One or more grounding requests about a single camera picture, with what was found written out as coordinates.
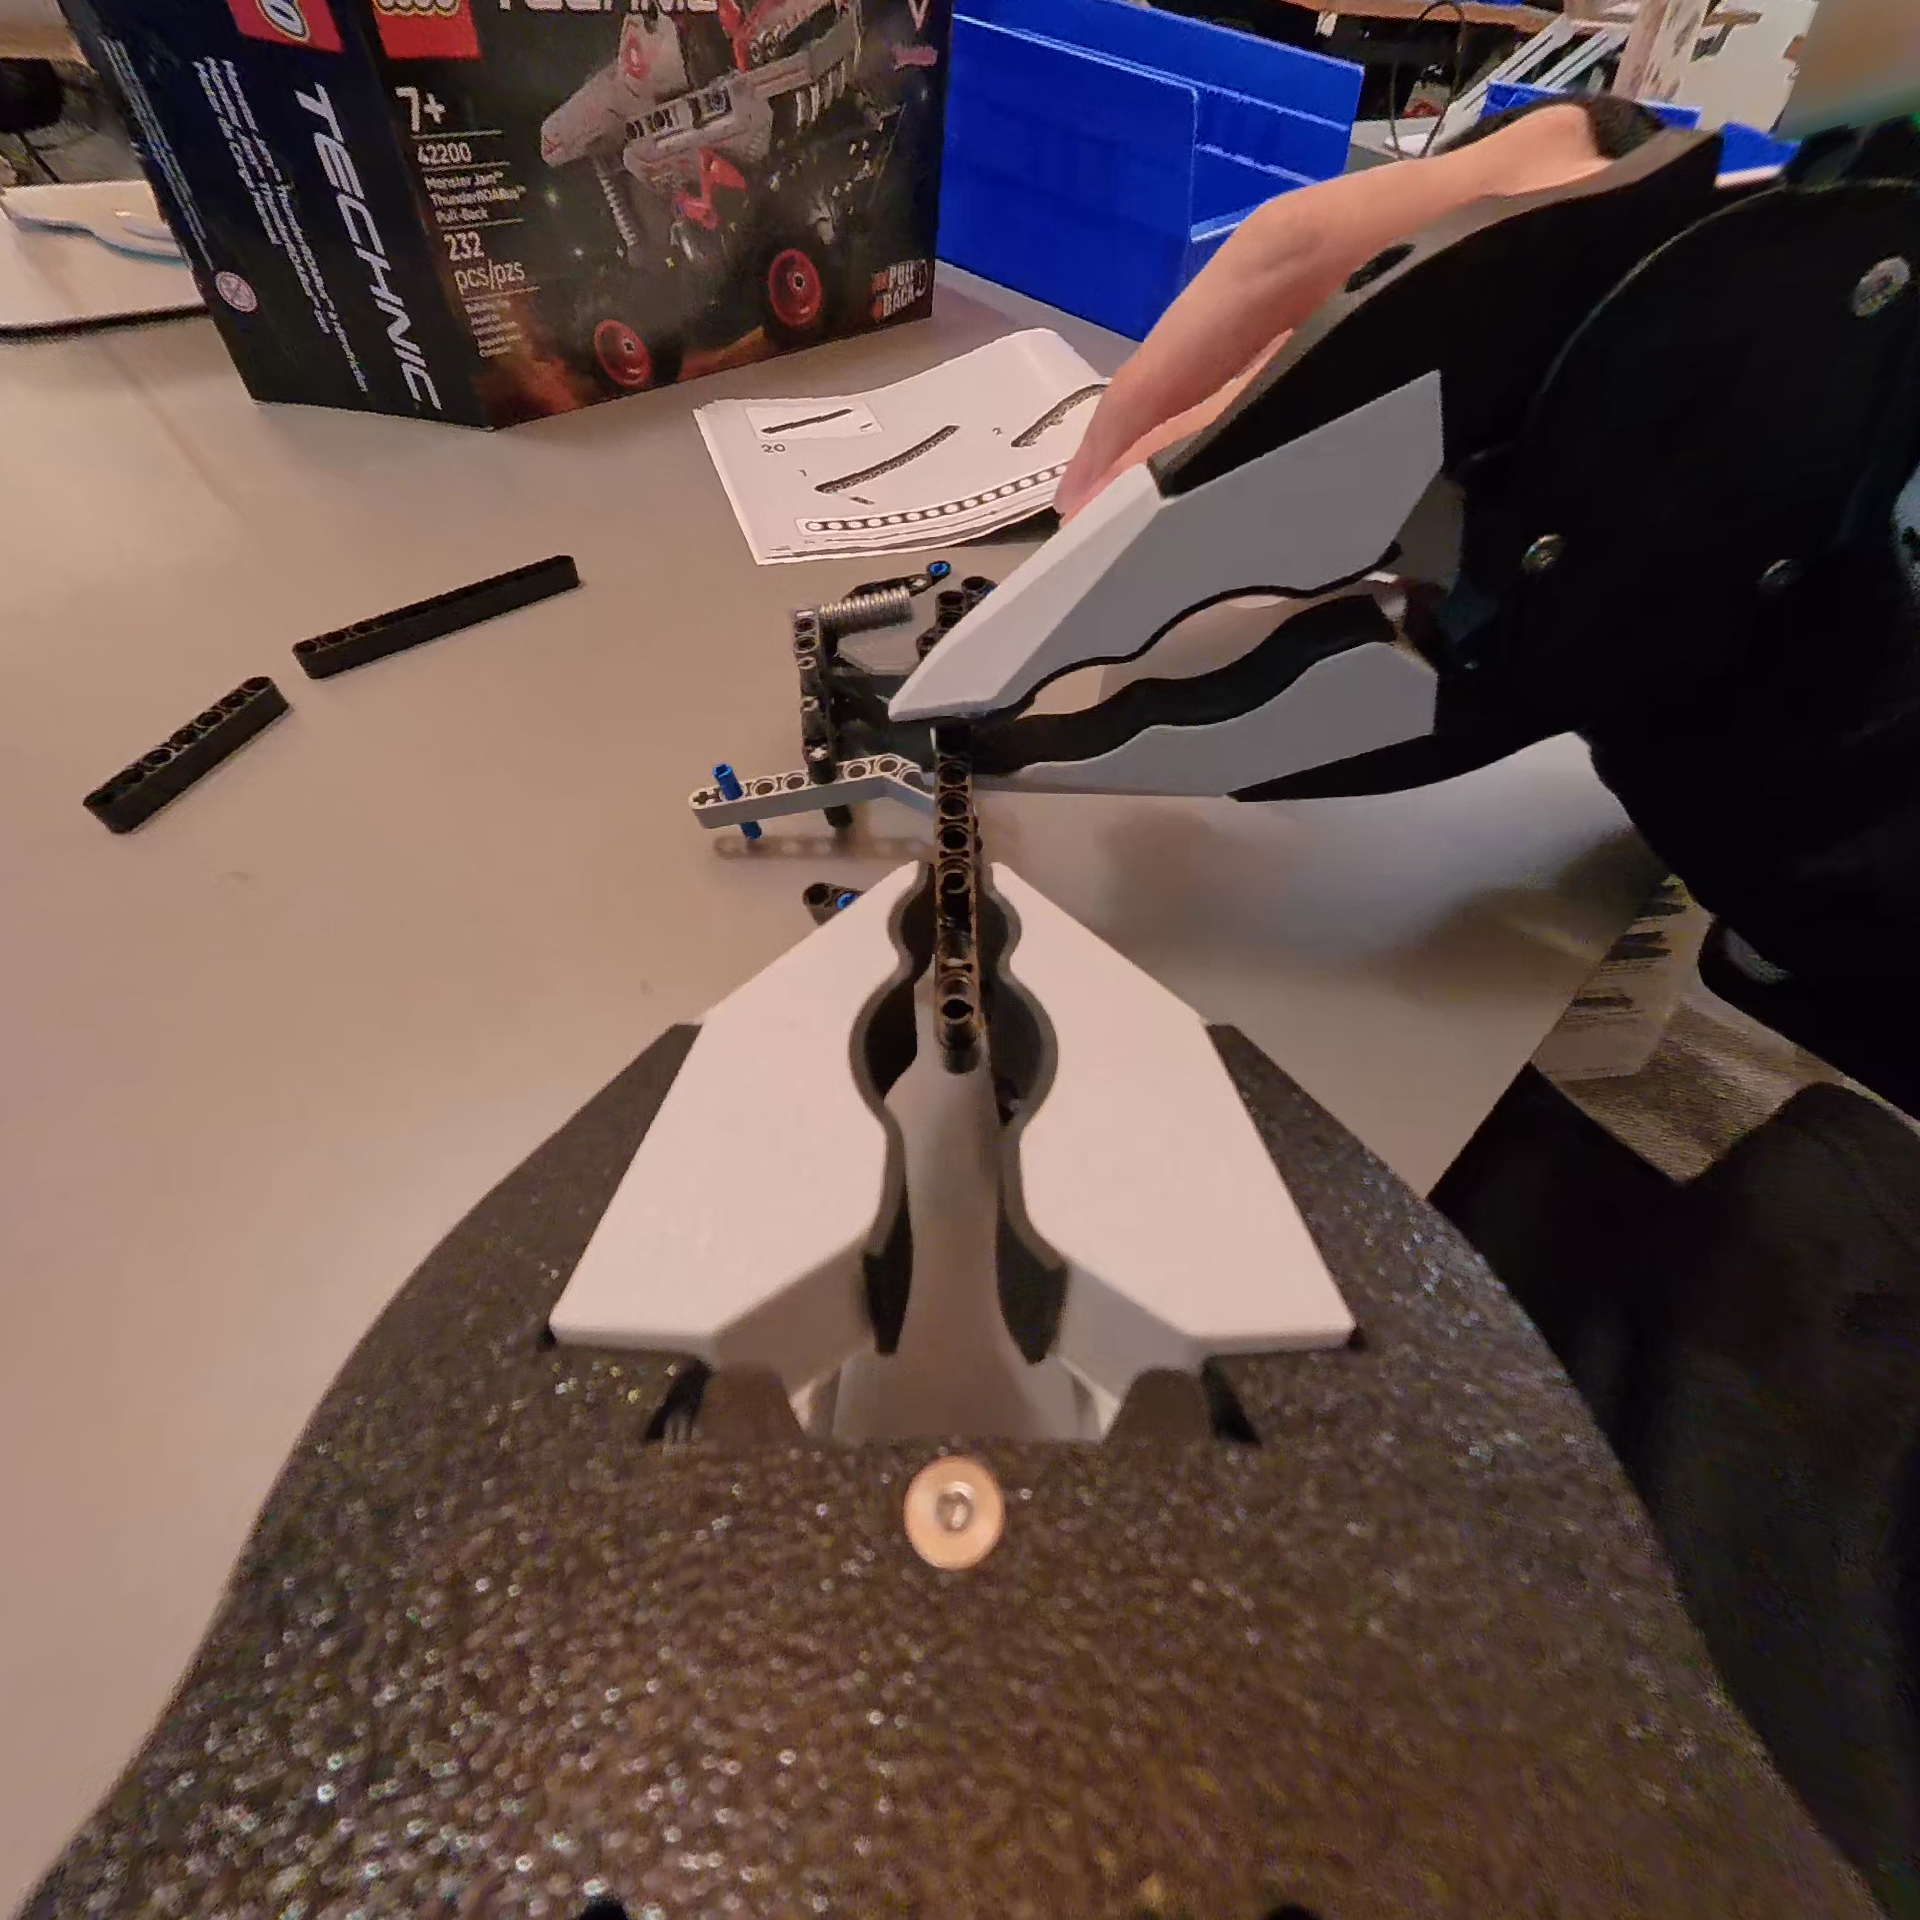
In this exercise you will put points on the medium black brick beam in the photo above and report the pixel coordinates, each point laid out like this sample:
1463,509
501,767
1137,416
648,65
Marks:
437,619

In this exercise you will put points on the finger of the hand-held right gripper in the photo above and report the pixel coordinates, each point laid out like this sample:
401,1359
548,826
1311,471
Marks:
1201,557
1291,721

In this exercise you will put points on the blue divided bin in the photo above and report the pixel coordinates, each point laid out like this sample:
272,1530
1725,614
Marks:
1078,165

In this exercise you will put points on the white stand base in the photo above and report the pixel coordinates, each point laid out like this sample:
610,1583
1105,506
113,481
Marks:
76,257

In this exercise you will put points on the white instruction booklet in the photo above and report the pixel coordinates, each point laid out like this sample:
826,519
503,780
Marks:
901,436

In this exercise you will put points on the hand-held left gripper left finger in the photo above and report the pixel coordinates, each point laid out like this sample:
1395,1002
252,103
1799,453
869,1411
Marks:
707,1200

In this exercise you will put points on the long black pinned brick beam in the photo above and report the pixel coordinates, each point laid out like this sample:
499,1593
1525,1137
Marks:
957,932

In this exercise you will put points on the person's right hand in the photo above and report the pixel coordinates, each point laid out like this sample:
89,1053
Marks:
1274,287

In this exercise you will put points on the person's dark clothed legs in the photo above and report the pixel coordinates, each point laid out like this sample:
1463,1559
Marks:
1725,1425

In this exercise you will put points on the large blue bin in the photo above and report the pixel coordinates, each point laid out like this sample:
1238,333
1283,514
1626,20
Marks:
1725,141

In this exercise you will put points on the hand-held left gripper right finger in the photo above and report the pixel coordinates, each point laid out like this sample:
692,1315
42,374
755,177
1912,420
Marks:
1188,1200

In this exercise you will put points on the grey black toy brick chassis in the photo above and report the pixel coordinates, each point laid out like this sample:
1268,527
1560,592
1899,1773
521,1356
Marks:
842,708

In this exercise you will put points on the black toy set box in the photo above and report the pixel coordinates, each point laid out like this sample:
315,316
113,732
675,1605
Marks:
453,228

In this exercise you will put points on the short black brick beam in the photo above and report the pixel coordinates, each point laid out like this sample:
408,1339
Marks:
188,756

